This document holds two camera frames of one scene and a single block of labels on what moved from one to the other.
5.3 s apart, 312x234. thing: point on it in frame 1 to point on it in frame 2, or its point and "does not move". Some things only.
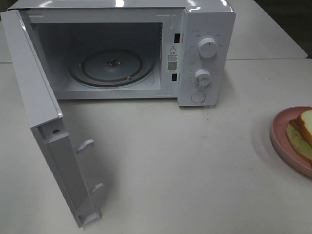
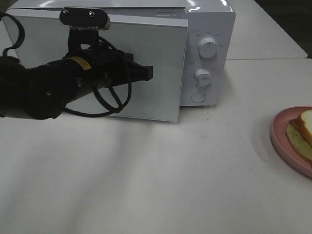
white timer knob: [202, 78] does not move
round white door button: [198, 97] does not move
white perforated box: [47, 121] to [160, 43]
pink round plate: [281, 146] does not move
